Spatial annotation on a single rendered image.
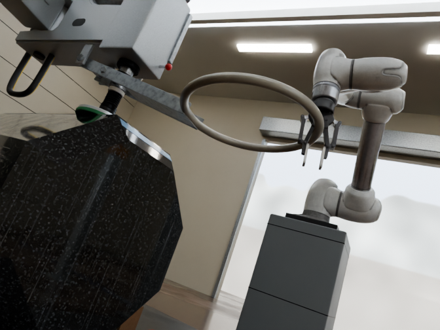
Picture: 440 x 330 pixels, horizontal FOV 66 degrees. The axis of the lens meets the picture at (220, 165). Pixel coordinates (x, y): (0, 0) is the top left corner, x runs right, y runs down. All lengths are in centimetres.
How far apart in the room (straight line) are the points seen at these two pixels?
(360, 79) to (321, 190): 92
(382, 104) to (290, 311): 106
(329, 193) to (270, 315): 72
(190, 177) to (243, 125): 157
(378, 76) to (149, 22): 93
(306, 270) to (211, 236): 485
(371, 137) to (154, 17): 115
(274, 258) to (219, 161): 531
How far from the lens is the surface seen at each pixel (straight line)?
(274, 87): 97
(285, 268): 181
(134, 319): 192
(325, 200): 199
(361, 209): 197
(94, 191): 119
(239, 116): 737
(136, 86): 142
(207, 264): 649
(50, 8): 208
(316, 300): 177
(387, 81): 124
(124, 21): 165
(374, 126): 182
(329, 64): 126
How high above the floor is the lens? 42
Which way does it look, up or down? 17 degrees up
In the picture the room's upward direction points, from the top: 20 degrees clockwise
